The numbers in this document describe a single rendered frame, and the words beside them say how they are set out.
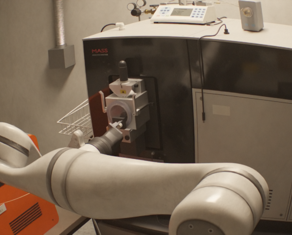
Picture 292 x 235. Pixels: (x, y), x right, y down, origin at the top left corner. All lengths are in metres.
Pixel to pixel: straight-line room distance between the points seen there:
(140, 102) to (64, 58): 1.64
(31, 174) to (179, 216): 0.25
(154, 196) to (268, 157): 0.77
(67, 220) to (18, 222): 0.30
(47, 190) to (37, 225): 0.98
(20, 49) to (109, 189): 2.98
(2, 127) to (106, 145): 0.49
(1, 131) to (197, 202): 0.40
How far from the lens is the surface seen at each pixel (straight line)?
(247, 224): 0.35
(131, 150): 1.28
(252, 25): 1.33
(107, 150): 1.06
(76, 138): 1.05
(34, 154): 0.73
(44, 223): 1.51
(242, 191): 0.36
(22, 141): 0.64
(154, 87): 1.24
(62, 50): 2.79
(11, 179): 0.58
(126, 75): 1.20
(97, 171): 0.45
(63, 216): 1.61
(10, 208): 1.34
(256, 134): 1.15
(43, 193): 0.52
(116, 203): 0.45
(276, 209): 1.28
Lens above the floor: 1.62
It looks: 21 degrees down
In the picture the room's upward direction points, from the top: 6 degrees counter-clockwise
